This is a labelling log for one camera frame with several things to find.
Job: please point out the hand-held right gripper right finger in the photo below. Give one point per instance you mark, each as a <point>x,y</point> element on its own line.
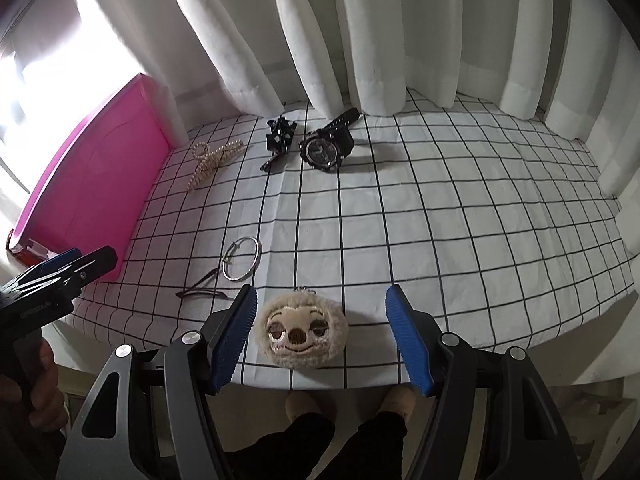
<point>407,340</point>

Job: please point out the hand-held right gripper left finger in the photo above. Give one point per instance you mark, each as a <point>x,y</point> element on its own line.
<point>235,340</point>

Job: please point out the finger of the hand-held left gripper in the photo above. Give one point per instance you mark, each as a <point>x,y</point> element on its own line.
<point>95,262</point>
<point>59,261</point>

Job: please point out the person's left hand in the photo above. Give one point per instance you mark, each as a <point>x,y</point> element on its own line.
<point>45,385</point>

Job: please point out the red plastic item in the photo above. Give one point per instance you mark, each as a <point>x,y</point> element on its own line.
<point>17,252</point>

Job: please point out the beige right slipper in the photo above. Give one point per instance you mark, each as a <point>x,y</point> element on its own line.
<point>400,400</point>

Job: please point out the beige slipper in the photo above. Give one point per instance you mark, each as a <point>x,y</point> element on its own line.
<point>300,402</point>
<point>400,400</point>

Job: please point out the thin black hair pin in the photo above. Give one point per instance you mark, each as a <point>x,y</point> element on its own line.
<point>197,283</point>

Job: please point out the beige left slipper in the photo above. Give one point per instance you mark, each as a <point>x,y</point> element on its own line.
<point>300,402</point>

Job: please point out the pink plastic tray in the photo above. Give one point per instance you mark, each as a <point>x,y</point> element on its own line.
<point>90,170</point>

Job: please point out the person's right leg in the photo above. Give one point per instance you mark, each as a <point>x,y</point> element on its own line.
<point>377,445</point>

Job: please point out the person's leg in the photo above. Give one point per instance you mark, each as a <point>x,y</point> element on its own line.
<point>290,445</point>
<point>377,445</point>

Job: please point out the person's left leg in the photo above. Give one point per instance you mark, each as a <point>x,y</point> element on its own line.
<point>290,445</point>

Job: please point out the white checked tablecloth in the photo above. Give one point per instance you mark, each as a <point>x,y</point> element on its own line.
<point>425,210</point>

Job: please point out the pearl hair claw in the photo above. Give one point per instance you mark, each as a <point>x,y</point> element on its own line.
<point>206,169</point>

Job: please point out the black wrist watch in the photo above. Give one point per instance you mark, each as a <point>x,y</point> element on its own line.
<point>320,152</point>

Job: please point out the white curtain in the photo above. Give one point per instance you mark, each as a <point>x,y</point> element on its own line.
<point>350,35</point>

